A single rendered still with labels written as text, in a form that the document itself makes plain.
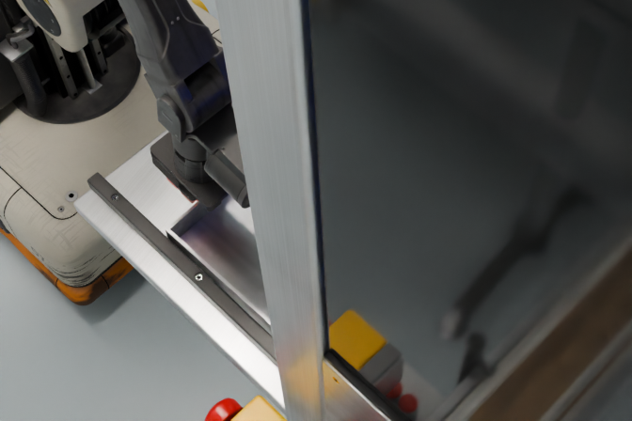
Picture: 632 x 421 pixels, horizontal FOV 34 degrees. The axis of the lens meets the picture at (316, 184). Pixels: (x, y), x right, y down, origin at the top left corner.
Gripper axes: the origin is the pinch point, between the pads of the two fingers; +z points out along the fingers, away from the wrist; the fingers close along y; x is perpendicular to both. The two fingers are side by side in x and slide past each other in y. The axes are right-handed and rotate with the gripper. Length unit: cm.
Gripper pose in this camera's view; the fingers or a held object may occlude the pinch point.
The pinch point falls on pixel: (201, 194)
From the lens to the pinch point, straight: 127.3
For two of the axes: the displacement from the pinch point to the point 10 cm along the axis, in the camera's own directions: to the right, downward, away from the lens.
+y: 7.0, 6.7, -2.5
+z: -0.8, 4.2, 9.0
